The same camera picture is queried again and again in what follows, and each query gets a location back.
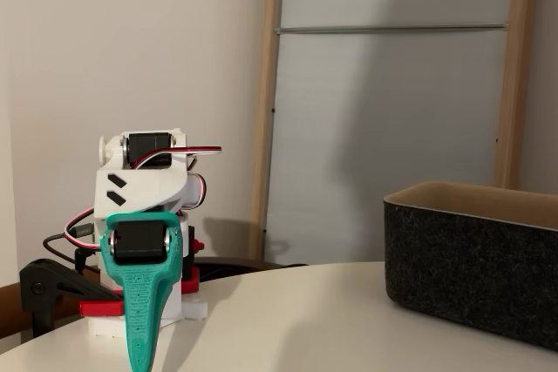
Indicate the teal gripper with servo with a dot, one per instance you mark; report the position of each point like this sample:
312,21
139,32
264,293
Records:
139,242

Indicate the black clamp with red pad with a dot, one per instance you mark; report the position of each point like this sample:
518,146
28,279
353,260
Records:
192,282
48,280

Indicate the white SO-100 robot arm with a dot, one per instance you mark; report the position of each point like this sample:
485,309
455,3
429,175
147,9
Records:
144,189

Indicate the wooden framed frosted panel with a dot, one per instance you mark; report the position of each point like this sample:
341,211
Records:
267,84

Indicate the dark grey felt basket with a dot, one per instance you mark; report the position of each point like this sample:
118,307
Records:
457,267

